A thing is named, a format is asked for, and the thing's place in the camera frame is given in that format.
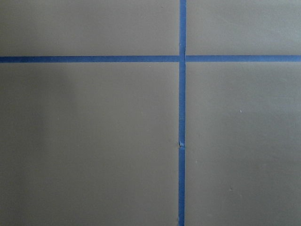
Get brown paper table cover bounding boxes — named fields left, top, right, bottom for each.
left=0, top=0, right=301, bottom=226

